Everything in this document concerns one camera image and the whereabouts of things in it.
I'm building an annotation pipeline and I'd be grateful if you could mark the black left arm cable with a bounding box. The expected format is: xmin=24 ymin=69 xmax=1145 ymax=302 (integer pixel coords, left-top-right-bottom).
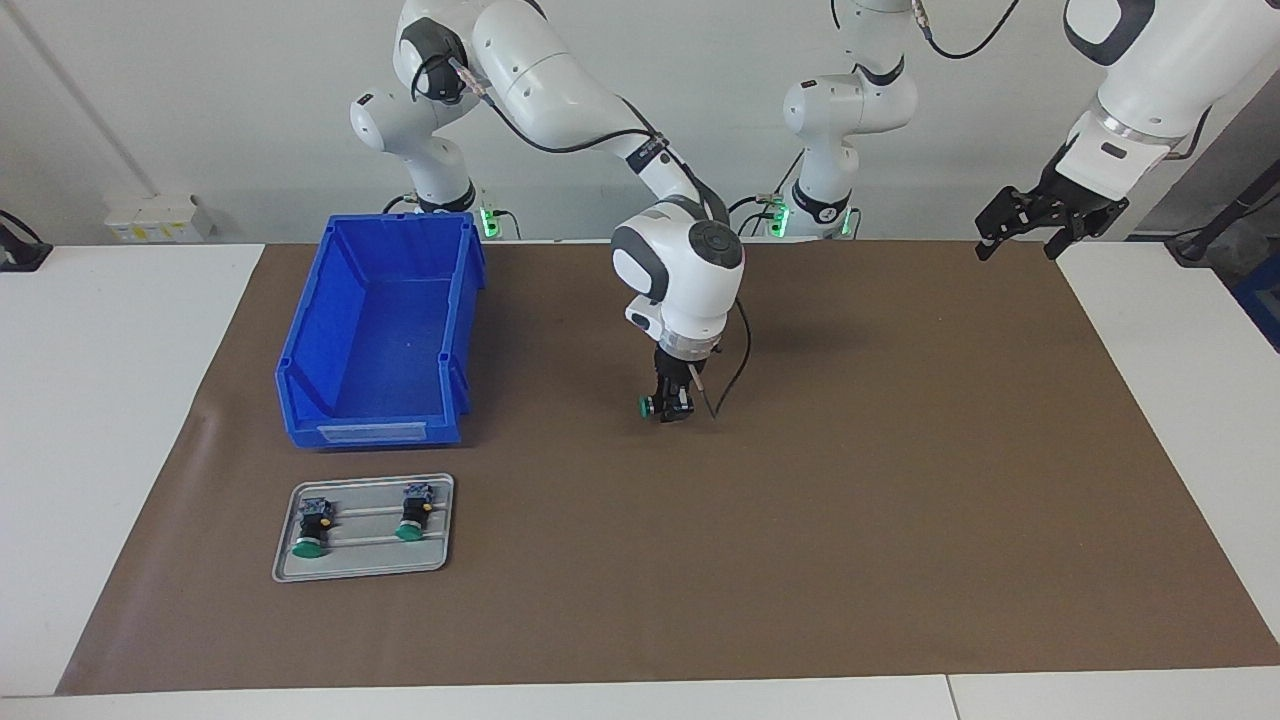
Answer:
xmin=915 ymin=0 xmax=1216 ymax=161

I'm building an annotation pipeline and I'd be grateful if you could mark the black base cable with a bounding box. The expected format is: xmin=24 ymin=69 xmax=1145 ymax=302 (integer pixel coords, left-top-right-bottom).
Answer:
xmin=711 ymin=150 xmax=804 ymax=239

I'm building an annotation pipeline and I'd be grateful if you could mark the black stand pole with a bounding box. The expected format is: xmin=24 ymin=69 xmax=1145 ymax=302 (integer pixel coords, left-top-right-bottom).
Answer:
xmin=1165 ymin=160 xmax=1280 ymax=266

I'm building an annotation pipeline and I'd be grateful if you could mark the white wall socket box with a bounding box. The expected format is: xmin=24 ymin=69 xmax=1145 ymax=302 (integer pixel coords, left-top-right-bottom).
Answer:
xmin=104 ymin=194 xmax=217 ymax=244

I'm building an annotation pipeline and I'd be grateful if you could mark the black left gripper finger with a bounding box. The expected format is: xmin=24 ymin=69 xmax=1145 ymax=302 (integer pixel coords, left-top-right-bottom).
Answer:
xmin=975 ymin=188 xmax=1051 ymax=261
xmin=1045 ymin=215 xmax=1101 ymax=261

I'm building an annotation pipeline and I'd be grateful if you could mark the blue plastic storage bin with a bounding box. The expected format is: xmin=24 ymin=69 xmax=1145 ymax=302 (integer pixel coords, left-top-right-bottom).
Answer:
xmin=275 ymin=212 xmax=488 ymax=449

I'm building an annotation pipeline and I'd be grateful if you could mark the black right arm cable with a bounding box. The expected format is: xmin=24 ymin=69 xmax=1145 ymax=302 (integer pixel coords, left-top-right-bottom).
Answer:
xmin=410 ymin=50 xmax=753 ymax=421

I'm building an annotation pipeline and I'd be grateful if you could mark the brown table mat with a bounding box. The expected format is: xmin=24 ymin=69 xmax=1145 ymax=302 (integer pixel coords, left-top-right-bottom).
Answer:
xmin=55 ymin=238 xmax=1280 ymax=696

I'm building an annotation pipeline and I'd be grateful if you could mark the blue crate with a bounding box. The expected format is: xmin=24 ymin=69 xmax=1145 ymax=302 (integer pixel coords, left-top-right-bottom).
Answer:
xmin=1232 ymin=250 xmax=1280 ymax=353

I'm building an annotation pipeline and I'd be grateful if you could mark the black table clamp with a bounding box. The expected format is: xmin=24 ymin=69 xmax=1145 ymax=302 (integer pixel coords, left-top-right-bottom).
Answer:
xmin=0 ymin=210 xmax=53 ymax=273

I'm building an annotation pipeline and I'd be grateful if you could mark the grey metal tray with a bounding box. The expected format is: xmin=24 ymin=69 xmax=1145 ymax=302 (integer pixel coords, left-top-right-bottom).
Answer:
xmin=271 ymin=473 xmax=455 ymax=583

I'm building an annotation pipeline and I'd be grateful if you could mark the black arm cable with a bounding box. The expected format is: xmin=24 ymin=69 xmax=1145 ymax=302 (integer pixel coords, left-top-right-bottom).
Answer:
xmin=410 ymin=50 xmax=753 ymax=421
xmin=915 ymin=0 xmax=1216 ymax=161

